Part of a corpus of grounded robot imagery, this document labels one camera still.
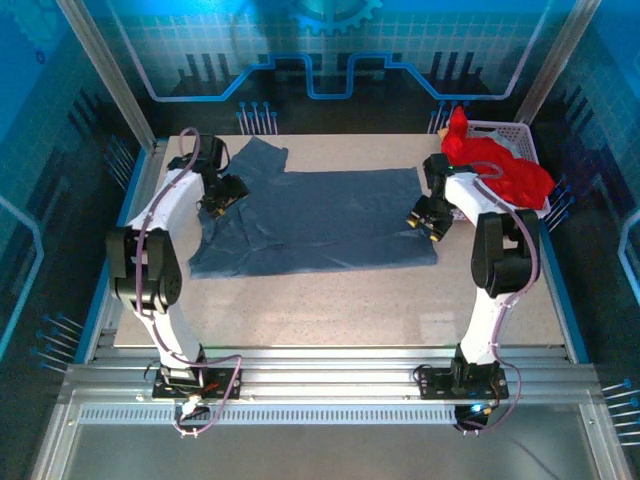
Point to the aluminium frame post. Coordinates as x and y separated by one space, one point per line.
107 75
555 65

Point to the red t-shirt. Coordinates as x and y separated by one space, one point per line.
520 180

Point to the white cloth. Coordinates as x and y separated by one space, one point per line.
495 136

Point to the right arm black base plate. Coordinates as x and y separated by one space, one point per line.
432 382

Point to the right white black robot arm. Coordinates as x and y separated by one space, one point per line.
470 195

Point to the aluminium frame rail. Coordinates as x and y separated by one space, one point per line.
325 380

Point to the blue table edge trim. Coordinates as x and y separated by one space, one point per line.
92 320

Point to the blue t-shirt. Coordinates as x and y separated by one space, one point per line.
325 220

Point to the tan cloth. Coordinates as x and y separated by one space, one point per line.
444 134

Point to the black controller box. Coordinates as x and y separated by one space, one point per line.
472 412

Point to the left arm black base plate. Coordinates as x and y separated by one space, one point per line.
220 382

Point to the white plastic mesh basket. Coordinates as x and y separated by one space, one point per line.
522 137

